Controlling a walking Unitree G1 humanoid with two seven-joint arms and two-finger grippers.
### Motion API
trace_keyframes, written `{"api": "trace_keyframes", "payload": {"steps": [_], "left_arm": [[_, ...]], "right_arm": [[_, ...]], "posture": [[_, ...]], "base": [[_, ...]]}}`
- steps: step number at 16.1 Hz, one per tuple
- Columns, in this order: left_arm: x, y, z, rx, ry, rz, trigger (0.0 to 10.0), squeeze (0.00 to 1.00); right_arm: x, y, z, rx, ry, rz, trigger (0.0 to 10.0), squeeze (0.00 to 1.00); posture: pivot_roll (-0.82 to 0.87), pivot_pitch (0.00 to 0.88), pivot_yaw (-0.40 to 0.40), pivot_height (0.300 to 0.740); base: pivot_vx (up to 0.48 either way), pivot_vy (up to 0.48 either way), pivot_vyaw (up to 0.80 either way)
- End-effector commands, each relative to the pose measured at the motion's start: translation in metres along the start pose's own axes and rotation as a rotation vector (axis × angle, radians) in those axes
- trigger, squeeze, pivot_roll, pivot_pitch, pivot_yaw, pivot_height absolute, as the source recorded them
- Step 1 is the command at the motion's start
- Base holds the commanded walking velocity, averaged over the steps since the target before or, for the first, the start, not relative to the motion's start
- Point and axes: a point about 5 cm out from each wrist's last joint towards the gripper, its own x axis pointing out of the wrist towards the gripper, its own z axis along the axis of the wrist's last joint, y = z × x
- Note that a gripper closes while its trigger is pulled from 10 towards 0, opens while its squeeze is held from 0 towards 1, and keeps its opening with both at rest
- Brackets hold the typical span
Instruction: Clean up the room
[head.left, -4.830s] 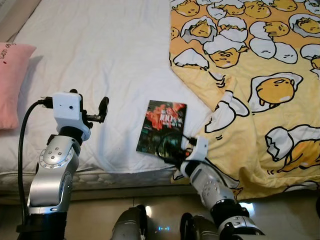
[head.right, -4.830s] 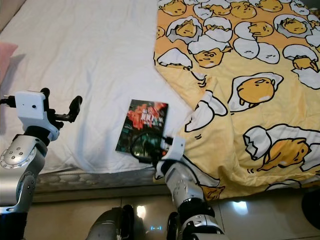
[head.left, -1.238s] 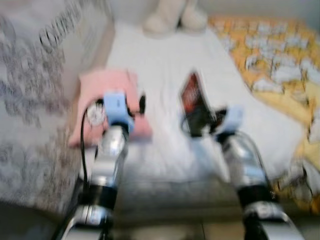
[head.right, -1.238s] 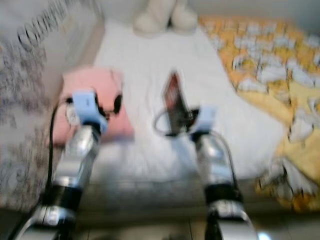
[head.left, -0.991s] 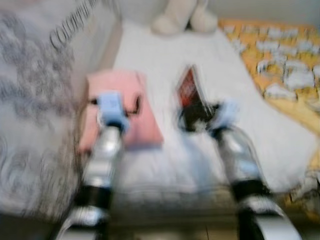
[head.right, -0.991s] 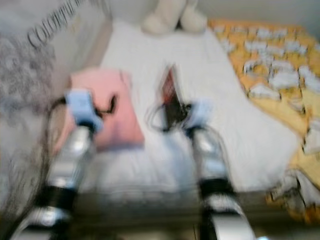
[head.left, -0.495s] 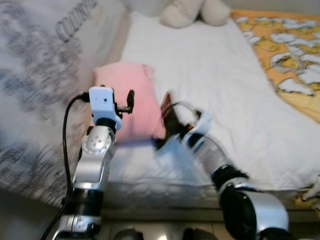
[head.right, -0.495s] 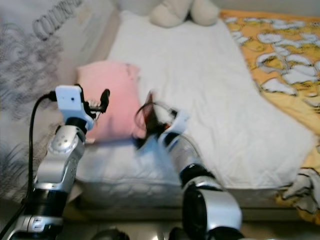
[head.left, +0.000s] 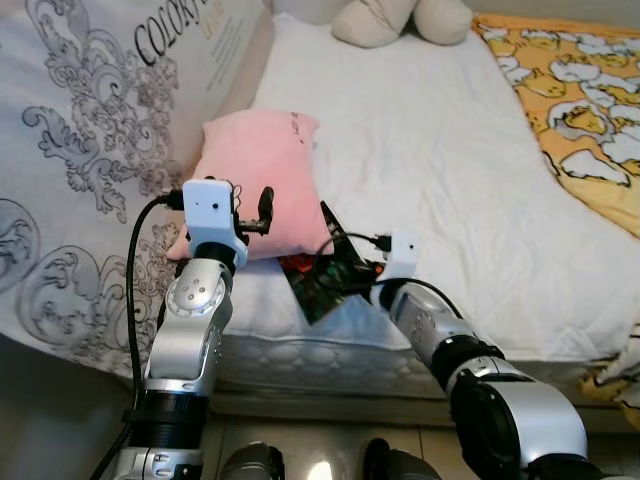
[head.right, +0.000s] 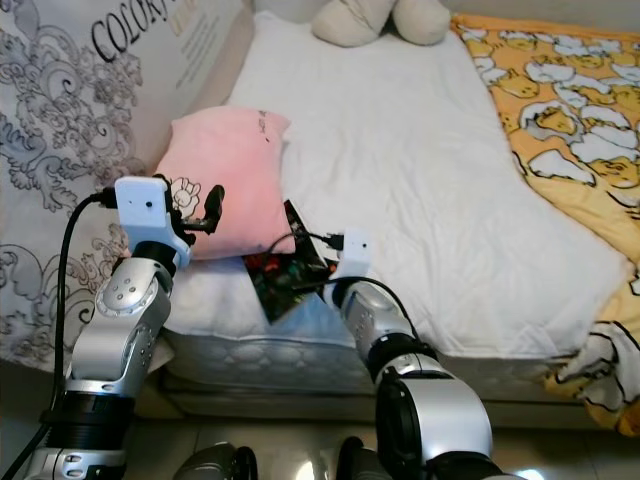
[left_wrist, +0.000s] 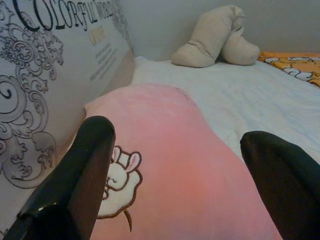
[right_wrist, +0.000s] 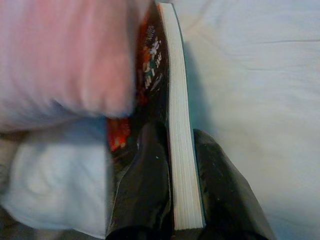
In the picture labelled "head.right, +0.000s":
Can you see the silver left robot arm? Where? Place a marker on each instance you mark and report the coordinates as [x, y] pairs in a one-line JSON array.
[[120, 320]]

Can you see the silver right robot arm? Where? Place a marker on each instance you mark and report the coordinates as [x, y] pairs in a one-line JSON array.
[[440, 420]]

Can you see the quilted mattress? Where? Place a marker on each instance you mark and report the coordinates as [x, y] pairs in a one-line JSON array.
[[260, 350]]

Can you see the white floral print cover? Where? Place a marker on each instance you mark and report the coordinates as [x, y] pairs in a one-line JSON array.
[[60, 120]]

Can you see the white quilted bed cover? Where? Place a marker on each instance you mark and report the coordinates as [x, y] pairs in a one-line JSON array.
[[410, 170]]

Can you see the beige bed base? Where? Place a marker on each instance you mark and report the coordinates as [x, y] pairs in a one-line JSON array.
[[260, 405]]

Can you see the beige plush toy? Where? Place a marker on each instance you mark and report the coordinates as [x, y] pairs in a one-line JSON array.
[[380, 20]]

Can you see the dark left robot leg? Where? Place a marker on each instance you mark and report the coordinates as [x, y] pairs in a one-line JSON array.
[[215, 463]]

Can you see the dark robot leg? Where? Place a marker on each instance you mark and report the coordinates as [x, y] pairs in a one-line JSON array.
[[365, 465], [215, 463]]

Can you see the dark right robot leg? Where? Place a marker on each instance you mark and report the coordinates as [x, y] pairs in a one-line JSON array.
[[365, 465]]

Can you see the yellow cartoon print blanket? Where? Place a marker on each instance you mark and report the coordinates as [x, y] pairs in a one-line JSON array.
[[560, 100]]

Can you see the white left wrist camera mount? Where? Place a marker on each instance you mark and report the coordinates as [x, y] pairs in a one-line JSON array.
[[142, 210]]

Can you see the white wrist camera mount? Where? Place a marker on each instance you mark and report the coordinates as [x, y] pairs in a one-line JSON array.
[[142, 210], [353, 252]]

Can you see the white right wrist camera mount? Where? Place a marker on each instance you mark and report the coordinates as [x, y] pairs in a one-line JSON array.
[[353, 252]]

